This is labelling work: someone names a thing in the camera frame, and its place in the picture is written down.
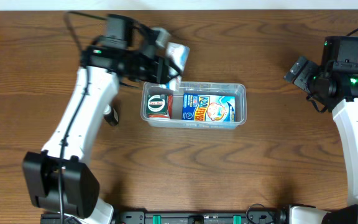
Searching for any white blue medicine box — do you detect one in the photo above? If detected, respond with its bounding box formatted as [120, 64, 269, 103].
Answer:
[159, 42, 190, 91]

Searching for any red small box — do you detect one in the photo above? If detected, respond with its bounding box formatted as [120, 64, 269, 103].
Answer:
[147, 95, 173, 119]

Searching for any green Zam-Buk box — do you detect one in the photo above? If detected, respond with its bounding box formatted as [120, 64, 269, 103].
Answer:
[146, 94, 168, 115]

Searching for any blue Kool Fever box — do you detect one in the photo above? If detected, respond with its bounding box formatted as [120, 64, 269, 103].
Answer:
[181, 93, 236, 122]

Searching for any dark bottle white cap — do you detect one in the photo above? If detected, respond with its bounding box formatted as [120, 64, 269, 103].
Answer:
[103, 105, 119, 126]

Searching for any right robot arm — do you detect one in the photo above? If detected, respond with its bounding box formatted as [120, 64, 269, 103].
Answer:
[284, 35, 358, 223]

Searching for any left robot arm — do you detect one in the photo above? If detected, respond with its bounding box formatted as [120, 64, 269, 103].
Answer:
[22, 14, 176, 223]

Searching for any clear plastic container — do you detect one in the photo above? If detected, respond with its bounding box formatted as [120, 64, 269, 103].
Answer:
[140, 82, 247, 129]

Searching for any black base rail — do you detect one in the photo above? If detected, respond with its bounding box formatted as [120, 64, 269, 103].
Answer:
[40, 210, 291, 224]

